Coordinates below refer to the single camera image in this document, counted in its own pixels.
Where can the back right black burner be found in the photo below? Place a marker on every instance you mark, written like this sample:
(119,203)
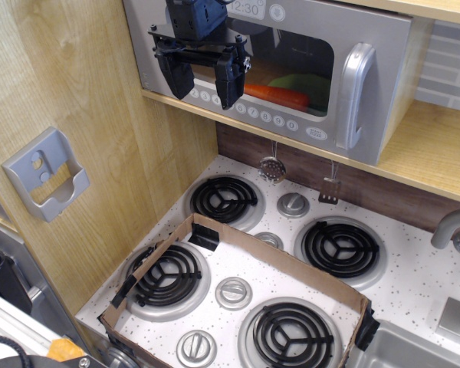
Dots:
(344,248)

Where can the silver toy microwave door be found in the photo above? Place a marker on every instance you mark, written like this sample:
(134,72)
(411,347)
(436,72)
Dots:
(362,51)

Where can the grey wall phone holder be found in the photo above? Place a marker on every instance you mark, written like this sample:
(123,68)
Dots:
(37,163)

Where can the centre silver stove knob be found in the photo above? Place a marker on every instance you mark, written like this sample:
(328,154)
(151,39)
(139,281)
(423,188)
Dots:
(233,294)

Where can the middle small silver knob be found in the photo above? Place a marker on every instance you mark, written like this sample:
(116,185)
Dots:
(270,239)

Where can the green toy plate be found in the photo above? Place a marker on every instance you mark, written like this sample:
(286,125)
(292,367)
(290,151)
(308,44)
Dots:
(317,89)

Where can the front right black burner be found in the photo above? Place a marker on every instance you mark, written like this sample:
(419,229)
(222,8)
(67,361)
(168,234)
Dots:
(289,332)

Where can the back left black burner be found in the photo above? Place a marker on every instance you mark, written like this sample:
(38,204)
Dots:
(229,199)

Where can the orange toy carrot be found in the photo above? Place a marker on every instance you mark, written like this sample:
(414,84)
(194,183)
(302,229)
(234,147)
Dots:
(279,95)

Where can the back silver stove knob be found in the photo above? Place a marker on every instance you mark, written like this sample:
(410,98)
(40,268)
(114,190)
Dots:
(293,205)

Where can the silver stove knob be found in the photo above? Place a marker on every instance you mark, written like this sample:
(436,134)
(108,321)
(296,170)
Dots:
(197,349)
(293,205)
(233,294)

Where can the brown cardboard barrier frame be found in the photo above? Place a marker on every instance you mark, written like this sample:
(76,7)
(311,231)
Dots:
(270,272)

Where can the black burner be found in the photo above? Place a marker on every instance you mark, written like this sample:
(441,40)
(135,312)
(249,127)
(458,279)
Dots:
(289,332)
(229,199)
(173,287)
(344,248)

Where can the silver hanging slotted spatula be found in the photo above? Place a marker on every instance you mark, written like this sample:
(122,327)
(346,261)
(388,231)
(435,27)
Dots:
(330,187)

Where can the wooden shelf board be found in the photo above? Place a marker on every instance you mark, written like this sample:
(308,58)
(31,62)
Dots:
(423,152)

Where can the grey toy faucet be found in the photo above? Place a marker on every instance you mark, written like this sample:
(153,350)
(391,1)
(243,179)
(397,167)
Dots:
(448,230)

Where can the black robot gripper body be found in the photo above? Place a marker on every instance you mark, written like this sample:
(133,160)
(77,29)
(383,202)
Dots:
(199,23)

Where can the front silver stove knob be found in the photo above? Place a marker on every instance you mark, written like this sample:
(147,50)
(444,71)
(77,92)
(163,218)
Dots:
(197,349)

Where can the silver hanging skimmer spoon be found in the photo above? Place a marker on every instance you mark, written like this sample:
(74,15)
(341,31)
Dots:
(271,168)

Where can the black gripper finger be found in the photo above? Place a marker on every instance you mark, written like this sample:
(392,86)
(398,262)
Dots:
(230,71)
(177,73)

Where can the front left black burner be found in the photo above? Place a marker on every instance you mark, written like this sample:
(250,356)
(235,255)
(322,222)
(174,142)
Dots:
(173,287)

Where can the silver toy sink basin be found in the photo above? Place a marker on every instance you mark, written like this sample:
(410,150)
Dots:
(395,347)

